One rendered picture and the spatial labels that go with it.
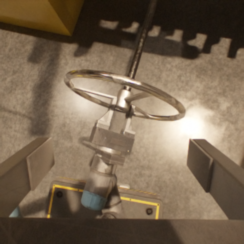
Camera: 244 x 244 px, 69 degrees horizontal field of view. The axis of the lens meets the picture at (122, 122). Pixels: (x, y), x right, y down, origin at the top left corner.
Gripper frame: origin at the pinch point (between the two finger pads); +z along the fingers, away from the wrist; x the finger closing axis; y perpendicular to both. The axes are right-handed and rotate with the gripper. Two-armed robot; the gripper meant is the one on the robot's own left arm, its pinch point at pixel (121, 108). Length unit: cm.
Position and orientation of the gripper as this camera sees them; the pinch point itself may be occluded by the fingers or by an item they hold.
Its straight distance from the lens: 57.4
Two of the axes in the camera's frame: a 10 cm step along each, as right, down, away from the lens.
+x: 8.8, 3.1, 3.6
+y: -3.7, 0.0, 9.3
